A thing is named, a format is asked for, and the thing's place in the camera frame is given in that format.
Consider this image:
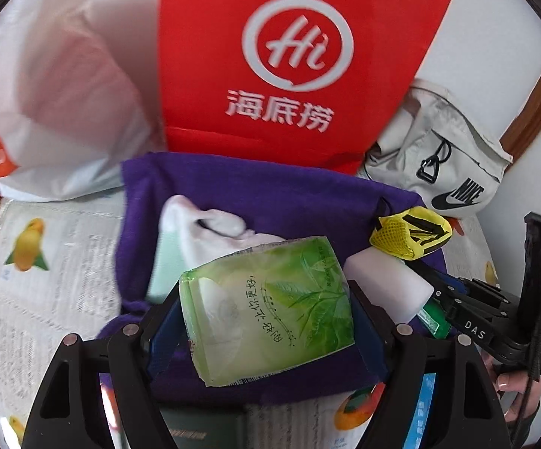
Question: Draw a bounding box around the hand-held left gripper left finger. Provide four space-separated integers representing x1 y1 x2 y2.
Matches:
21 285 191 449

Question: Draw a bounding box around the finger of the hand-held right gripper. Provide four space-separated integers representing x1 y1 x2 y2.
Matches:
406 258 492 343
455 277 510 314

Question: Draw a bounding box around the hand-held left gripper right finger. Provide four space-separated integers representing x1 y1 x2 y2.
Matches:
347 280 512 449

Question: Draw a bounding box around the green packet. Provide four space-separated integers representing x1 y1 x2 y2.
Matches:
415 302 449 340

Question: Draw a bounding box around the white sponge block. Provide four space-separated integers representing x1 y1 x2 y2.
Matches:
344 248 435 326

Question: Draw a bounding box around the yellow mesh pouch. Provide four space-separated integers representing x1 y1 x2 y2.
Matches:
370 210 453 260

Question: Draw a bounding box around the green tissue pack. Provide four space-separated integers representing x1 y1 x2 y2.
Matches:
178 235 356 387

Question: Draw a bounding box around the white knotted plastic bag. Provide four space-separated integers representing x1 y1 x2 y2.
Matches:
146 195 290 305

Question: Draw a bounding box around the purple drawstring pouch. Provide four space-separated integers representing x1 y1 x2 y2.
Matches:
96 151 444 396

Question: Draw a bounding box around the person's right hand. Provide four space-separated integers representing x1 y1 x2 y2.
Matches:
483 353 541 449

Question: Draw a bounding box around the blue white packet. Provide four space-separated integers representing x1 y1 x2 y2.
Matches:
404 372 440 449

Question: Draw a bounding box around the dark green booklet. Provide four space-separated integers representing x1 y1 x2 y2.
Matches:
160 404 247 449

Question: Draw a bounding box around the grey sling bag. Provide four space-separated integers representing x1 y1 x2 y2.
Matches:
359 79 514 220

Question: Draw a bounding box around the white plastic shopping bag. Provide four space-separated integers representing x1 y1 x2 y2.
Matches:
0 0 168 202

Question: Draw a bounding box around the red paper bag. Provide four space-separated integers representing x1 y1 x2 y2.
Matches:
158 0 453 178

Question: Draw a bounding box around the black cable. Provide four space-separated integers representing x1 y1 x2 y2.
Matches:
508 365 540 449

